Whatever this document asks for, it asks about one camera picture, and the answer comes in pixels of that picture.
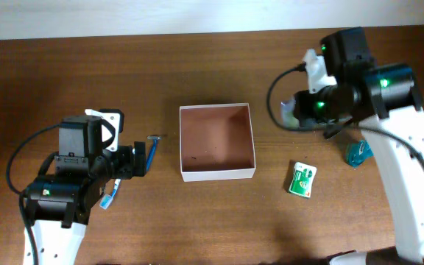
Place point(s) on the green Dettol soap pack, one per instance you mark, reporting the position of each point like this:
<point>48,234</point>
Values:
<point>302,180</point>

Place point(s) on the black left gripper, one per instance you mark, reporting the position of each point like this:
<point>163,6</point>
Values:
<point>126,169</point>

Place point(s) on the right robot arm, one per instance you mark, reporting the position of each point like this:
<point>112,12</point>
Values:
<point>390,116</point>

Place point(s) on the blue mouthwash bottle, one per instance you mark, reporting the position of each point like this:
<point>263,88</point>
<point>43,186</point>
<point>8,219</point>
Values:
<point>357,153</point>

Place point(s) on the white cardboard box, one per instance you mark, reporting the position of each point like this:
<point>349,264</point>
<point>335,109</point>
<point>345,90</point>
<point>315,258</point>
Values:
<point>216,142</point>

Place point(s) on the clear spray bottle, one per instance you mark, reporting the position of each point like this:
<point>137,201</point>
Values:
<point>289,113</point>

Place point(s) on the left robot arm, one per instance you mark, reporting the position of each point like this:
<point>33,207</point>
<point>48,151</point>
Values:
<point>56,205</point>

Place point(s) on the blue disposable razor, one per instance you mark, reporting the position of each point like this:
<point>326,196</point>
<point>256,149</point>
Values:
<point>155,139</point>

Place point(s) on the blue white toothbrush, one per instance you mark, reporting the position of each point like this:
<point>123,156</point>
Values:
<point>107,199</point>

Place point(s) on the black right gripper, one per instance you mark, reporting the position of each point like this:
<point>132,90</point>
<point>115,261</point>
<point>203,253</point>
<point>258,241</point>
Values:
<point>302,111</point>

